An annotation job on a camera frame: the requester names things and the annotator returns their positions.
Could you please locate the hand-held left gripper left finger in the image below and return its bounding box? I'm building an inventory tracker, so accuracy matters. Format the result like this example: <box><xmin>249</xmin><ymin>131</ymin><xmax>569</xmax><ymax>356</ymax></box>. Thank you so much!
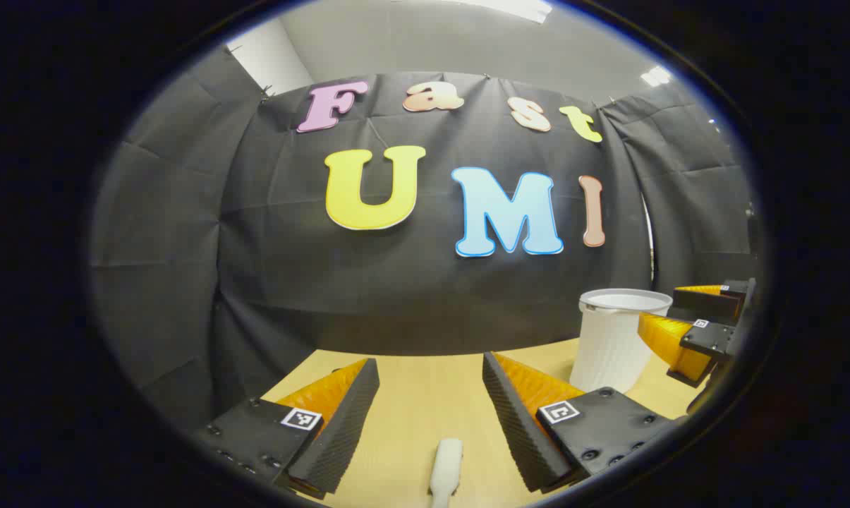
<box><xmin>188</xmin><ymin>358</ymin><xmax>381</xmax><ymax>498</ymax></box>

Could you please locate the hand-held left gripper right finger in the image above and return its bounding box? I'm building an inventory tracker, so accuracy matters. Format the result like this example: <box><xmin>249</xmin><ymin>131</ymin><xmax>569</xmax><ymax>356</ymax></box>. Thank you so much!
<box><xmin>482</xmin><ymin>351</ymin><xmax>679</xmax><ymax>495</ymax></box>

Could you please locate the white ribbed garbage bin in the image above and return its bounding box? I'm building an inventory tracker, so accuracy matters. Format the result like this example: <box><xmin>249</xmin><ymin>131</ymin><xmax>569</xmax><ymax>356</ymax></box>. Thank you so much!
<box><xmin>569</xmin><ymin>288</ymin><xmax>674</xmax><ymax>394</ymax></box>

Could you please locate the wooden desktop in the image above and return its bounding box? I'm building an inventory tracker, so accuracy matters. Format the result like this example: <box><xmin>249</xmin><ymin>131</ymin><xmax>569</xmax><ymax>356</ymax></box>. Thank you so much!
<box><xmin>259</xmin><ymin>337</ymin><xmax>711</xmax><ymax>508</ymax></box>

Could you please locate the black backdrop cloth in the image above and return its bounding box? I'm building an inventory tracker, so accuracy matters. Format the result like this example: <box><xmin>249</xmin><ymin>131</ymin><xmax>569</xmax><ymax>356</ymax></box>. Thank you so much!
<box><xmin>90</xmin><ymin>46</ymin><xmax>760</xmax><ymax>431</ymax></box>

